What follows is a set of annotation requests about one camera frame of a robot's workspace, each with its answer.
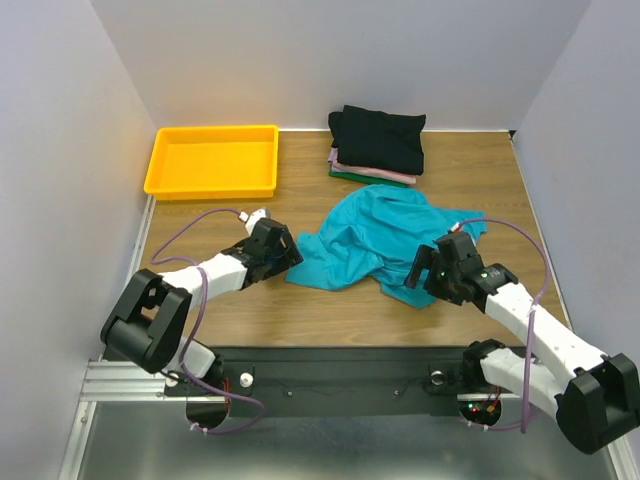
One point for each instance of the yellow plastic tray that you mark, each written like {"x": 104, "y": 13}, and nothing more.
{"x": 213, "y": 163}

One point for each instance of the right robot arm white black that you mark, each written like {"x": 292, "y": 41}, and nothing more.
{"x": 594, "y": 397}

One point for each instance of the teal t shirt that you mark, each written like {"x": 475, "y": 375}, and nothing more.
{"x": 375, "y": 232}

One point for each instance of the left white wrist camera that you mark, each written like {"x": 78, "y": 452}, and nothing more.
{"x": 250, "y": 220}

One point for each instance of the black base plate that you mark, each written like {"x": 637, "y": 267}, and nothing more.
{"x": 359, "y": 381}

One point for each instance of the folded black t shirt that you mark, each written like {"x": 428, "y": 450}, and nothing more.
{"x": 376, "y": 139}

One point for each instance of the folded pink t shirt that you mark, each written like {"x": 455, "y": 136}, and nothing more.
{"x": 375, "y": 173}

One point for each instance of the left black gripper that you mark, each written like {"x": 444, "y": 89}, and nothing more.
{"x": 290, "y": 257}

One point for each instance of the aluminium frame rail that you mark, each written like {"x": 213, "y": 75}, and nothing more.
{"x": 104, "y": 381}

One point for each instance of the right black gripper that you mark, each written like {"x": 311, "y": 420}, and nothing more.
{"x": 430, "y": 270}

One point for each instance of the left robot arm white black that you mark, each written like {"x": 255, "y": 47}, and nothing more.
{"x": 146, "y": 325}

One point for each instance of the folded lavender t shirt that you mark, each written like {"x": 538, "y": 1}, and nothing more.
{"x": 332, "y": 156}

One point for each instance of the folded green t shirt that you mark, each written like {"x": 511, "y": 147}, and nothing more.
{"x": 363, "y": 179}

